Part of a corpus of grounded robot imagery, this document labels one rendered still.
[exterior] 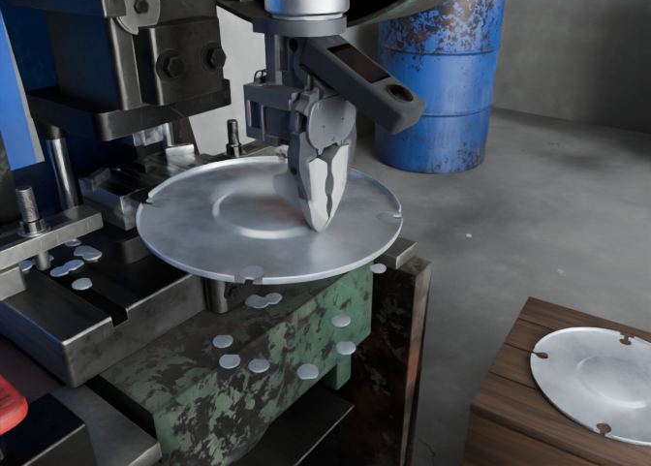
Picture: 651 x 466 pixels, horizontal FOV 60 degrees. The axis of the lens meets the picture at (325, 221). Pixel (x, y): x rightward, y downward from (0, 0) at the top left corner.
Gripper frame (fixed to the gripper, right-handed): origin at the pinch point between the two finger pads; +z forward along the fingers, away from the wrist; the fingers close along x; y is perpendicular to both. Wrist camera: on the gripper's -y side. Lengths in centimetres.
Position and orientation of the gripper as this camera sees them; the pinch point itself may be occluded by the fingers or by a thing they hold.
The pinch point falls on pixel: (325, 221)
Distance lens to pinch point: 58.7
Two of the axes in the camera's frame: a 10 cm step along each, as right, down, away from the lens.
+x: -6.1, 3.6, -7.1
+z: 0.0, 8.9, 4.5
